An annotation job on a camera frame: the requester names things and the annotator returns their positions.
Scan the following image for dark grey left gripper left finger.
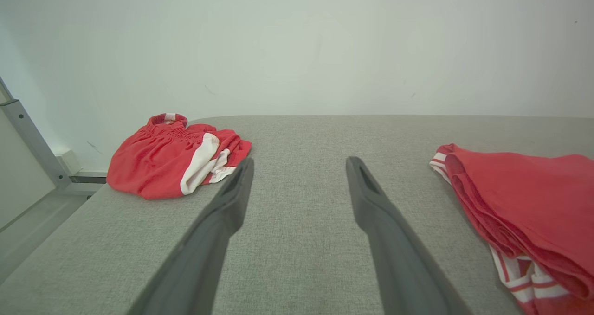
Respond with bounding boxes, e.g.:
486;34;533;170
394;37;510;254
127;157;255;315

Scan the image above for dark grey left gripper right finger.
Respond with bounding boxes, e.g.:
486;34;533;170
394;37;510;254
345;156;472;315

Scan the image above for red shorts with white stripes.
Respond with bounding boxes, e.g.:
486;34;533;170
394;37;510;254
106;113;252;200

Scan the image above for red basketball jersey number 23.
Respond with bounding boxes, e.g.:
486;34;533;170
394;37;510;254
429;143;594;315

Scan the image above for white wall corner box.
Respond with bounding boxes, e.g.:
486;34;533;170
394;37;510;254
55;149;83;177

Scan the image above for grey metal frame rail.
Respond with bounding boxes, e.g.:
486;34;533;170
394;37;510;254
0;76;73;191

